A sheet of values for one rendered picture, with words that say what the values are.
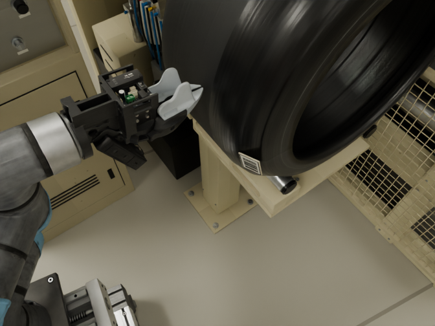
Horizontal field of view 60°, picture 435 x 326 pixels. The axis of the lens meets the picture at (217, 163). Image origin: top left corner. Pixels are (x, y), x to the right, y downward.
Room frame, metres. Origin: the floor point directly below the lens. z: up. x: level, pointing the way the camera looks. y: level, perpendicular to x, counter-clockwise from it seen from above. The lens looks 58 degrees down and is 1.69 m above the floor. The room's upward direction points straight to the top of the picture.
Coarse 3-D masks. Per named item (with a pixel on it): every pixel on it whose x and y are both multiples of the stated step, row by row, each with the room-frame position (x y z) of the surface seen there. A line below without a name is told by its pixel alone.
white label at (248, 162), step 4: (240, 156) 0.35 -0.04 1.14; (244, 156) 0.35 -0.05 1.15; (248, 156) 0.35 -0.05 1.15; (244, 160) 0.35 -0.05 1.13; (248, 160) 0.35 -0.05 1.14; (252, 160) 0.34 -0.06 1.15; (256, 160) 0.34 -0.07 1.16; (244, 164) 0.36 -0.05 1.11; (248, 164) 0.35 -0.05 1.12; (252, 164) 0.34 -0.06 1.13; (256, 164) 0.34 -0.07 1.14; (248, 168) 0.35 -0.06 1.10; (252, 168) 0.35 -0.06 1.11; (256, 168) 0.34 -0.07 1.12; (260, 168) 0.34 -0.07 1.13; (256, 172) 0.35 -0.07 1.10; (260, 172) 0.34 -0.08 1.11
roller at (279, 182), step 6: (270, 180) 0.45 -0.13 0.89; (276, 180) 0.43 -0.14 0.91; (282, 180) 0.43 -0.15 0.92; (288, 180) 0.43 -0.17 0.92; (294, 180) 0.43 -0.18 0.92; (276, 186) 0.43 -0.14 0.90; (282, 186) 0.42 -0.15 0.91; (288, 186) 0.42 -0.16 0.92; (294, 186) 0.43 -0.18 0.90; (282, 192) 0.41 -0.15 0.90; (288, 192) 0.42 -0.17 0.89
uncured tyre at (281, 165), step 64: (192, 0) 0.50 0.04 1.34; (256, 0) 0.44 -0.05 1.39; (320, 0) 0.41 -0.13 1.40; (384, 0) 0.44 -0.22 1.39; (192, 64) 0.45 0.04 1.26; (256, 64) 0.38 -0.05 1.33; (320, 64) 0.38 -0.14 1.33; (384, 64) 0.70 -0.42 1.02; (256, 128) 0.35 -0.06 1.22; (320, 128) 0.59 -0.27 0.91
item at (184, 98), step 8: (184, 88) 0.38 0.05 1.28; (200, 88) 0.42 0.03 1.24; (176, 96) 0.37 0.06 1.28; (184, 96) 0.38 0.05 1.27; (192, 96) 0.39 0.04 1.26; (200, 96) 0.40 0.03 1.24; (168, 104) 0.36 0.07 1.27; (176, 104) 0.37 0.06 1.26; (184, 104) 0.38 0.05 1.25; (192, 104) 0.38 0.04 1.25; (160, 112) 0.35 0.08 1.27; (168, 112) 0.36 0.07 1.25; (176, 112) 0.36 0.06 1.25
